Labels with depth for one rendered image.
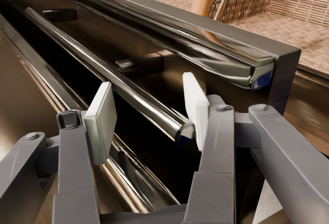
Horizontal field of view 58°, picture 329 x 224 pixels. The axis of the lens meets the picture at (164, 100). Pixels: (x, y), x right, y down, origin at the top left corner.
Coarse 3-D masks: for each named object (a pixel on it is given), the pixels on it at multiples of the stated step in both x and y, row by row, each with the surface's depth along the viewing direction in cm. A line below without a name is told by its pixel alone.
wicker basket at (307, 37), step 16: (224, 0) 93; (240, 0) 98; (256, 0) 102; (272, 0) 106; (288, 0) 101; (320, 0) 93; (224, 16) 97; (240, 16) 101; (256, 16) 106; (272, 16) 105; (288, 16) 102; (304, 16) 97; (320, 16) 94; (256, 32) 91; (272, 32) 91; (288, 32) 90; (304, 32) 90; (320, 32) 90; (304, 48) 81; (320, 48) 80; (304, 64) 72; (320, 64) 70
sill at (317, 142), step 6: (294, 126) 45; (300, 132) 43; (306, 132) 44; (306, 138) 42; (312, 138) 42; (318, 138) 42; (312, 144) 40; (318, 144) 41; (324, 144) 41; (324, 150) 39
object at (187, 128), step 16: (32, 16) 37; (48, 16) 38; (64, 16) 39; (48, 32) 32; (64, 32) 30; (64, 48) 29; (80, 48) 27; (96, 64) 24; (128, 64) 24; (144, 64) 25; (160, 64) 26; (112, 80) 22; (128, 80) 21; (128, 96) 20; (144, 96) 20; (144, 112) 19; (160, 112) 18; (176, 112) 18; (160, 128) 18; (176, 128) 17; (192, 128) 17; (176, 144) 17
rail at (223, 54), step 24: (72, 0) 35; (96, 0) 29; (120, 0) 28; (120, 24) 27; (144, 24) 23; (168, 24) 21; (168, 48) 22; (192, 48) 19; (216, 48) 18; (240, 48) 17; (216, 72) 18; (240, 72) 17; (264, 72) 16
